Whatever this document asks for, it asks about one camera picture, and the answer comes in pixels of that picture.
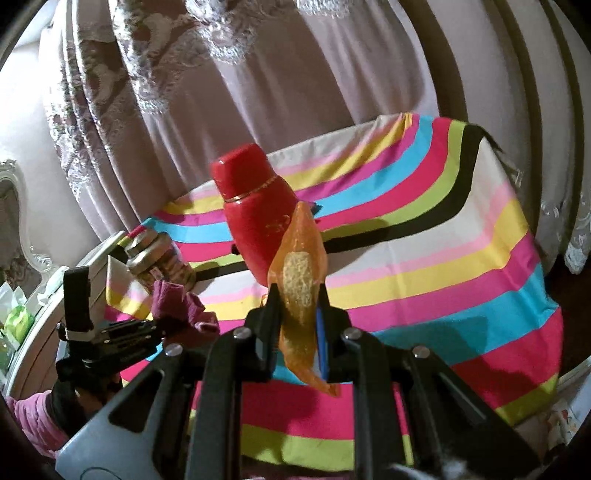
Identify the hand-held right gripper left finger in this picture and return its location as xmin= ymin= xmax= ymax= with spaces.
xmin=58 ymin=281 xmax=283 ymax=480

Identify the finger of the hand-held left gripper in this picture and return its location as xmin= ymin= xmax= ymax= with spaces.
xmin=115 ymin=320 xmax=169 ymax=358

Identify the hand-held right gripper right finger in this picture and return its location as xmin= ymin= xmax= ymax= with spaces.
xmin=316 ymin=288 xmax=541 ymax=480

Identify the magenta fleece cloth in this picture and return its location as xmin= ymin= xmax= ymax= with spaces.
xmin=152 ymin=279 xmax=220 ymax=333

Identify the person's left forearm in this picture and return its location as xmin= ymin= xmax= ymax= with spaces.
xmin=7 ymin=390 xmax=70 ymax=457

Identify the person's left hand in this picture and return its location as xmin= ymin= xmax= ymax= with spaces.
xmin=51 ymin=369 xmax=123 ymax=432

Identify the white side table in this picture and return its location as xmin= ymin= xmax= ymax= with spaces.
xmin=4 ymin=231 xmax=125 ymax=402

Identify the clear jar with metal lid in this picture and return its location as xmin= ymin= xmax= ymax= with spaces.
xmin=122 ymin=228 xmax=195 ymax=294

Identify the green packet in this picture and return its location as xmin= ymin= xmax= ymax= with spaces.
xmin=0 ymin=281 xmax=35 ymax=352

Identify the striped colourful tablecloth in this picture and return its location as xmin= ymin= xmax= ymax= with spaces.
xmin=104 ymin=113 xmax=564 ymax=467

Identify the white carved furniture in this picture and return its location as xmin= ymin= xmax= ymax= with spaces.
xmin=0 ymin=159 xmax=65 ymax=287

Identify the floral printed bedding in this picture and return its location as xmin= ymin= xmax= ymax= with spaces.
xmin=522 ymin=369 xmax=587 ymax=444

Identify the beige curtain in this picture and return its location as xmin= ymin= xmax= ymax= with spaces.
xmin=39 ymin=0 xmax=591 ymax=250

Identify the white lace curtain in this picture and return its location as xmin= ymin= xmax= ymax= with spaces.
xmin=540 ymin=175 xmax=591 ymax=278

